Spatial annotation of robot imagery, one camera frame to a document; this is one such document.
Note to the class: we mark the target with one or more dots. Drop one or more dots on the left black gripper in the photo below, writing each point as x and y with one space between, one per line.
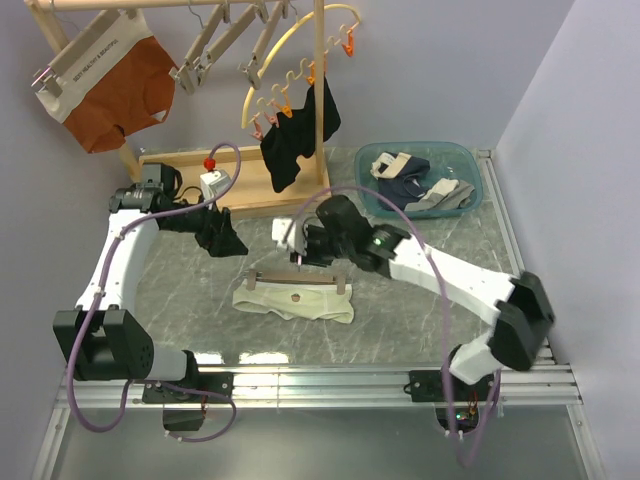
217 234

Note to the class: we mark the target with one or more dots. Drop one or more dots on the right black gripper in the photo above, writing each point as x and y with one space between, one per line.
311 258

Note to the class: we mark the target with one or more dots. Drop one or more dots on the pale yellow underwear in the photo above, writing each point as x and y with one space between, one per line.
290 301

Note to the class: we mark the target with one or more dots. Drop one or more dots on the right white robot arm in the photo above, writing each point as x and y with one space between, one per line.
516 308

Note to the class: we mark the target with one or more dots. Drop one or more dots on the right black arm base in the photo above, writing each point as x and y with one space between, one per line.
426 386

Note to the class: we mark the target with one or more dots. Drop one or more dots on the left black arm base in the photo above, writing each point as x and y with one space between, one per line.
185 404

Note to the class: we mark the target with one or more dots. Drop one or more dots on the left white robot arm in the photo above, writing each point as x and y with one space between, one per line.
100 337

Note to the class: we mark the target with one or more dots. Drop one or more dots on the navy blue underwear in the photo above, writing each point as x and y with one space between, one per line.
398 177

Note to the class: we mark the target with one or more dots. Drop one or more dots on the black underwear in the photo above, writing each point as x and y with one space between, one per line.
289 139

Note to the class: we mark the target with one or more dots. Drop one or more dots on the grey underwear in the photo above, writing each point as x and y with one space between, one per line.
445 195

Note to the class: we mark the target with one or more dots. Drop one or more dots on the orange white underwear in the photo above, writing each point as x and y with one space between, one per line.
119 87

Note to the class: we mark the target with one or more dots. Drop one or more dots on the yellow curved clip hanger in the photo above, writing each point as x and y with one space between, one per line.
291 58

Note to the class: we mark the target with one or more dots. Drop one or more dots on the beige hanger with orange underwear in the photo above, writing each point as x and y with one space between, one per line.
45 79

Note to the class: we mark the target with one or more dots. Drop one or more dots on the wooden drying rack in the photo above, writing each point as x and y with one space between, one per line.
252 196

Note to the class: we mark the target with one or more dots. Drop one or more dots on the teal plastic basin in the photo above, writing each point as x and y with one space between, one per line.
448 160

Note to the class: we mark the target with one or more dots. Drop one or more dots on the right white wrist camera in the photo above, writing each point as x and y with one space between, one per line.
289 236

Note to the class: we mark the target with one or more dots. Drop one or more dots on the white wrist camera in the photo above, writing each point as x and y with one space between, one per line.
289 236
213 181

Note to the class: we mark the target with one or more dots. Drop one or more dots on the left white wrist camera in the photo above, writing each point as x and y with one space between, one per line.
213 181

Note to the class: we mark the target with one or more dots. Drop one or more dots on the aluminium mounting rail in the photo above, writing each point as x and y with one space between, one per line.
548 383

